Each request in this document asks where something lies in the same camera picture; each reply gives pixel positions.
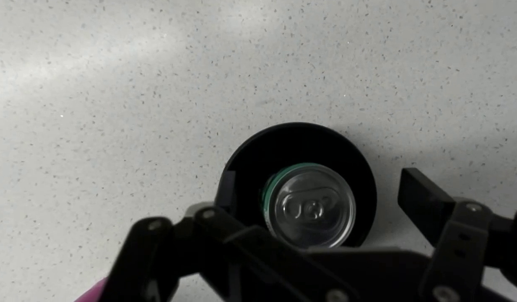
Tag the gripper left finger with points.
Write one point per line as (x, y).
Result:
(187, 247)

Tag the green can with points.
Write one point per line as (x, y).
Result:
(310, 205)

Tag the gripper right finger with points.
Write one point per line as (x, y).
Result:
(459, 235)

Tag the pink object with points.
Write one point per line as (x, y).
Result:
(94, 292)

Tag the black bowl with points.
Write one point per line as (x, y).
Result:
(283, 147)

